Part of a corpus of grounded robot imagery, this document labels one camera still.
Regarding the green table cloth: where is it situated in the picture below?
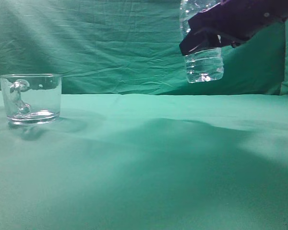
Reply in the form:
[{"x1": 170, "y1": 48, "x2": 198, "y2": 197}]
[{"x1": 0, "y1": 93, "x2": 288, "y2": 230}]

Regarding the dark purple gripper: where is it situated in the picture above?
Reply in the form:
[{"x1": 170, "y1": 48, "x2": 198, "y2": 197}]
[{"x1": 179, "y1": 0, "x2": 288, "y2": 56}]

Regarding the clear glass mug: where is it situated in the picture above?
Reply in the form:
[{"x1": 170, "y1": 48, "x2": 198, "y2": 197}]
[{"x1": 0, "y1": 73, "x2": 62, "y2": 125}]

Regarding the clear plastic water bottle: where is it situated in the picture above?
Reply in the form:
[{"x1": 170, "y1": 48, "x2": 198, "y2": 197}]
[{"x1": 179, "y1": 0, "x2": 224, "y2": 83}]

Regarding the green backdrop cloth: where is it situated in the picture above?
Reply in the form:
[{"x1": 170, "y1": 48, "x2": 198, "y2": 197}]
[{"x1": 0, "y1": 0, "x2": 288, "y2": 95}]

